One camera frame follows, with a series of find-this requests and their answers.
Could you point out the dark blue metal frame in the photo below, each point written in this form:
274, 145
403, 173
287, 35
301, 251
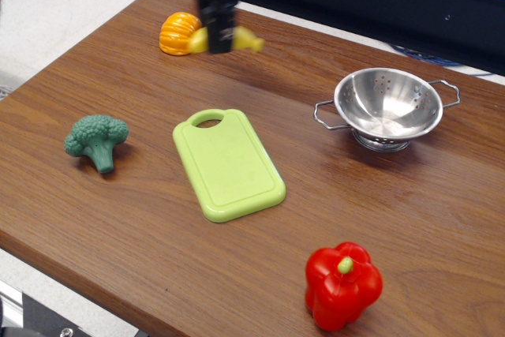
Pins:
469, 32

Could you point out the black metal bracket with screw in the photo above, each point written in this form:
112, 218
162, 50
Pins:
39, 318

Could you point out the light green cutting board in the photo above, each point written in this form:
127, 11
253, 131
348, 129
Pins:
228, 167

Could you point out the red toy bell pepper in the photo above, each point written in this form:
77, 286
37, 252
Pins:
341, 283

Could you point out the orange toy pumpkin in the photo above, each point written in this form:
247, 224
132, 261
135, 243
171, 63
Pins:
176, 33

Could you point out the green toy broccoli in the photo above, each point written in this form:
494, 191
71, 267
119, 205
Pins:
95, 136

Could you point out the steel colander with handles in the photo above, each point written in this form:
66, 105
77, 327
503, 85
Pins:
386, 108

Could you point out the yellow toy banana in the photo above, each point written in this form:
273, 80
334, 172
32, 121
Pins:
243, 38

